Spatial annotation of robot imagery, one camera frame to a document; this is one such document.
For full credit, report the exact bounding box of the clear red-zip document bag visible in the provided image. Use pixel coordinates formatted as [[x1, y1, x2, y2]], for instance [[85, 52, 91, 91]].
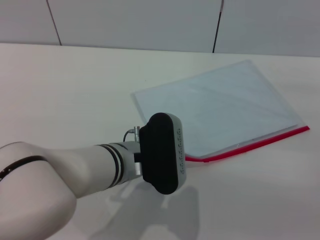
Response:
[[130, 59, 311, 164]]

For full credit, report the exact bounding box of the grey cable with metal plug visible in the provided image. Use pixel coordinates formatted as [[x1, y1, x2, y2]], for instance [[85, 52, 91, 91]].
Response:
[[122, 126, 141, 141]]

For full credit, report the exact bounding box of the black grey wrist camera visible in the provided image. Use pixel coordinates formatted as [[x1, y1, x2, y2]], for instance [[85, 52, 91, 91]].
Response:
[[138, 112, 188, 195]]

